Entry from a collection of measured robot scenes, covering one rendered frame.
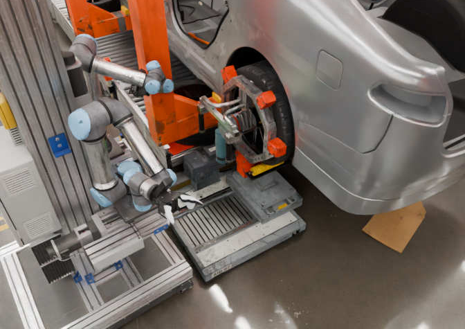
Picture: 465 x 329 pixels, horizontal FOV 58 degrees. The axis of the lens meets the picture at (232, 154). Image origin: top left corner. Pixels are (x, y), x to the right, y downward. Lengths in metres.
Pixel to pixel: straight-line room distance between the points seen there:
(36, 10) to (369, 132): 1.43
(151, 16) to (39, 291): 1.73
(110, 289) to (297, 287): 1.17
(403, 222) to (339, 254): 0.60
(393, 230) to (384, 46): 1.78
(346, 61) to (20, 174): 1.49
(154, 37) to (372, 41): 1.30
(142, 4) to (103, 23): 2.14
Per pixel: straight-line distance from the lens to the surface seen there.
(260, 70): 2.55
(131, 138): 1.86
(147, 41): 2.60
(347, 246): 3.15
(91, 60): 2.27
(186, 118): 3.01
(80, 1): 4.51
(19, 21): 1.79
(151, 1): 2.54
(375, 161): 2.02
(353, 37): 1.91
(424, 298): 3.07
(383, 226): 3.34
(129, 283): 2.68
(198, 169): 3.03
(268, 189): 3.11
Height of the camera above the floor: 2.44
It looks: 41 degrees down
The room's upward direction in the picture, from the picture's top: straight up
